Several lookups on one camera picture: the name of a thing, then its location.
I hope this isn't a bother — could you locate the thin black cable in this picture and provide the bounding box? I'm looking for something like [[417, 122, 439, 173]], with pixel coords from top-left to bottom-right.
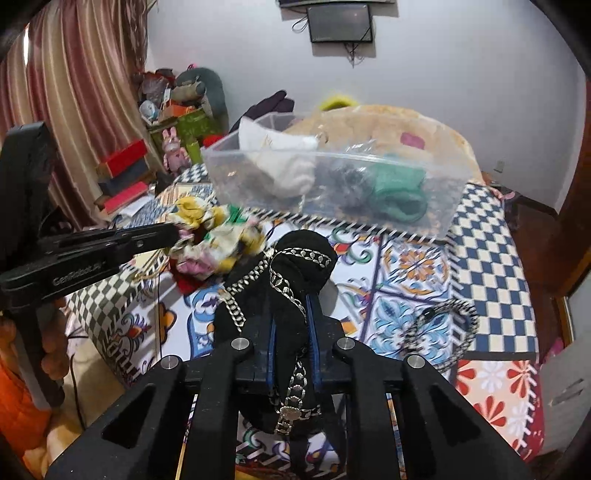
[[65, 268, 162, 430]]

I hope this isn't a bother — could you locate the black cloth with silver trim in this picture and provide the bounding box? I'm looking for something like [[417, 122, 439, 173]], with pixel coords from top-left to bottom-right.
[[213, 230, 345, 435]]

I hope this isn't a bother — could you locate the striped pink curtain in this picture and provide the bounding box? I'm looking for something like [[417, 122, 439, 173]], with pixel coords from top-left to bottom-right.
[[0, 0, 162, 232]]

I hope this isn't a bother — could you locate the person's left hand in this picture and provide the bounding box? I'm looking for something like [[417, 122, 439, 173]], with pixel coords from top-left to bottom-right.
[[0, 310, 70, 385]]

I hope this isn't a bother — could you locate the red cloth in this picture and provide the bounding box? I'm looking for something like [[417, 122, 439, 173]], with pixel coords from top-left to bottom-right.
[[167, 258, 208, 295]]

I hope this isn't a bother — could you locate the large beige plush pillow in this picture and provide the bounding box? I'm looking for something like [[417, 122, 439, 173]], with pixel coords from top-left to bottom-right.
[[281, 104, 483, 185]]

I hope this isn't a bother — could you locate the red floral blanket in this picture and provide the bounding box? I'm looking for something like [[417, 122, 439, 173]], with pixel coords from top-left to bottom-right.
[[455, 354, 546, 460]]

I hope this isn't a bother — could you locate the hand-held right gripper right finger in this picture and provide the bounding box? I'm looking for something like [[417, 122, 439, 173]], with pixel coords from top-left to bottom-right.
[[306, 295, 532, 480]]

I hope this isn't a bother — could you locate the orange cloth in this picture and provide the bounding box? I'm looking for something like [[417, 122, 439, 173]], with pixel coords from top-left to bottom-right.
[[0, 355, 54, 455]]

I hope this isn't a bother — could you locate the dark purple cloth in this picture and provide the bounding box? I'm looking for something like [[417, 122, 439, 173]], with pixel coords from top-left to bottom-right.
[[240, 90, 296, 121]]

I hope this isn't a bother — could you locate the grey black cloth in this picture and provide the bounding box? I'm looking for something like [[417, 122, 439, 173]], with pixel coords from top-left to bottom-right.
[[311, 143, 377, 208]]

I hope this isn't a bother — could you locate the pink bunny plush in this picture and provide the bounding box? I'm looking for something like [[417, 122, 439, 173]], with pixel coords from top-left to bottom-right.
[[161, 127, 191, 174]]

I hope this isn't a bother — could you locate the green box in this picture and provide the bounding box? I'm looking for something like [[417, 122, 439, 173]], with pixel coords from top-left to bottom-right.
[[178, 108, 215, 139]]

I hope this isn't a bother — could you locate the clear plastic container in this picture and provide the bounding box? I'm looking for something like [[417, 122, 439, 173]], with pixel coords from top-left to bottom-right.
[[201, 112, 472, 241]]

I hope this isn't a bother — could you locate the yellow fuzzy toy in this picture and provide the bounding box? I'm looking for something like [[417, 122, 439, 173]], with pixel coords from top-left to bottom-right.
[[320, 92, 356, 112]]

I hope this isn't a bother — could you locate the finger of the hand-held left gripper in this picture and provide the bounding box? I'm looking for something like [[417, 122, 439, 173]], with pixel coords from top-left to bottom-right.
[[39, 222, 181, 260]]

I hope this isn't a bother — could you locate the wooden door frame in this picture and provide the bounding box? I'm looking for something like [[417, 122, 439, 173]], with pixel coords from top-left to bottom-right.
[[508, 69, 591, 352]]

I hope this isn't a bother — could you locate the wall-mounted black screen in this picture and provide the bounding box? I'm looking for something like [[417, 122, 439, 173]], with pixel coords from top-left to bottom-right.
[[307, 4, 375, 44]]

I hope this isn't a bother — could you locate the white cabinet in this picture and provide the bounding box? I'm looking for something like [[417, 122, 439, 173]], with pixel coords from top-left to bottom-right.
[[538, 295, 591, 430]]

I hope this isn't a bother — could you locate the floral yellow white cloth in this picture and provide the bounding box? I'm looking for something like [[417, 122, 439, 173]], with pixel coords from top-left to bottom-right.
[[164, 195, 269, 280]]

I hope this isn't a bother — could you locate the stack of red boxes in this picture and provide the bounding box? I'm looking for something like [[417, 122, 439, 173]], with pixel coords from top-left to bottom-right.
[[92, 139, 155, 217]]

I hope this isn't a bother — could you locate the black white braided band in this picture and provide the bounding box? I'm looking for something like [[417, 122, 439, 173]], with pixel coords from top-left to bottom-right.
[[403, 298, 481, 372]]

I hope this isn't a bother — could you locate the patterned bed sheet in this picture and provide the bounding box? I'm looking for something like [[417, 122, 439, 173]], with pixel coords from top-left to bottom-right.
[[65, 164, 546, 480]]

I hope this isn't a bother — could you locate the green cloth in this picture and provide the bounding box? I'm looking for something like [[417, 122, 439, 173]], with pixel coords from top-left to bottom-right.
[[367, 152, 428, 222]]

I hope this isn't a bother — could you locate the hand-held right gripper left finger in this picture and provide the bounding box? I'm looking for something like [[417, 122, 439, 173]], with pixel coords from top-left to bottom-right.
[[44, 320, 279, 480]]

